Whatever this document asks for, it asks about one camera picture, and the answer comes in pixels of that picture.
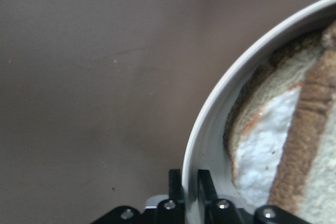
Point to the bread slice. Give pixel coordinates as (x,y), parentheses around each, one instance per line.
(305,180)
(284,68)

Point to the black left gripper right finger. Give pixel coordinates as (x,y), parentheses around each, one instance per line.
(206,191)

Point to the white round plate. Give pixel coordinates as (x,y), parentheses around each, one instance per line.
(205,149)

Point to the fried egg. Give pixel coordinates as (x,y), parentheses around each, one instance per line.
(260,147)

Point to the brown paper table cover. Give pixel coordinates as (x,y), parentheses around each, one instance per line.
(98,97)

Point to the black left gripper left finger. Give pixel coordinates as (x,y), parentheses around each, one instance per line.
(176,192)

